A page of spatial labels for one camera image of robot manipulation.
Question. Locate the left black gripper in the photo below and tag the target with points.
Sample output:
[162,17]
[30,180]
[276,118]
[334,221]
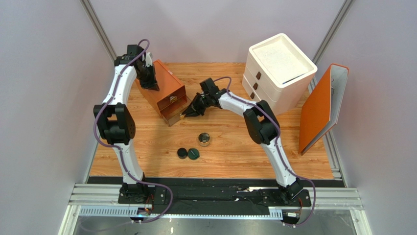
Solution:
[152,84]

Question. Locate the gold round jar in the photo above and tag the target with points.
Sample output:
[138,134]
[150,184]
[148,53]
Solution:
[204,139]

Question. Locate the white three-drawer cabinet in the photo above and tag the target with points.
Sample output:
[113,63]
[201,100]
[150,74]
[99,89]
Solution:
[277,71]

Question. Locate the aluminium frame rail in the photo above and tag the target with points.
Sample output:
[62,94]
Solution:
[101,199]

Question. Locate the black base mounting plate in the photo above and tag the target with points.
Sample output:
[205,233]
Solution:
[210,196]

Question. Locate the black round compact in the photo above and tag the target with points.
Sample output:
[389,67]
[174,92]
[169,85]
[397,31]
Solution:
[182,153]

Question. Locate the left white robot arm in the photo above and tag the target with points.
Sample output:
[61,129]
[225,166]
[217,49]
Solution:
[114,126]

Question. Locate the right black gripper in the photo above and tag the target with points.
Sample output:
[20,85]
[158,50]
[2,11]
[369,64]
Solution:
[199,104]

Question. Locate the orange drawer box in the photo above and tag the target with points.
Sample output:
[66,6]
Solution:
[171,88]

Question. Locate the orange binder folder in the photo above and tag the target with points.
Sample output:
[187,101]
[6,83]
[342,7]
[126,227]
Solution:
[321,110]

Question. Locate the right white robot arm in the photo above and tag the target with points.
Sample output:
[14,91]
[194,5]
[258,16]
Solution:
[262,126]

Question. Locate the dark green round compact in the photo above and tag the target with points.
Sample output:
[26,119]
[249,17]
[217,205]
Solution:
[193,153]

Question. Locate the clear bottom drawer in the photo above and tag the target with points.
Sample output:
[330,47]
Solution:
[171,114]

